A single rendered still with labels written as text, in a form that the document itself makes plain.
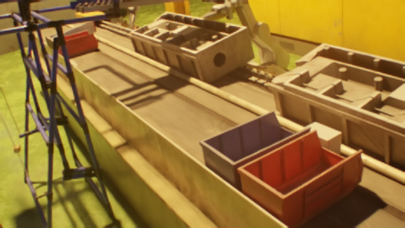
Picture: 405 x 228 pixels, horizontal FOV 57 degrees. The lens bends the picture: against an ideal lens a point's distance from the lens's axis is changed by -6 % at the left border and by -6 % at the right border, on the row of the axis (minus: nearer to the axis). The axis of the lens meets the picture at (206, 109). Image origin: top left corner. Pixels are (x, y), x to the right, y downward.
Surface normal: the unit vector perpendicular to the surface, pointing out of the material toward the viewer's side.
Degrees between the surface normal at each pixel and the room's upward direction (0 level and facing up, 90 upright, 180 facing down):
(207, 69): 90
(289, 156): 88
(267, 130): 88
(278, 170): 88
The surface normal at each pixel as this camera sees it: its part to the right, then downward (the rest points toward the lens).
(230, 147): 0.53, 0.26
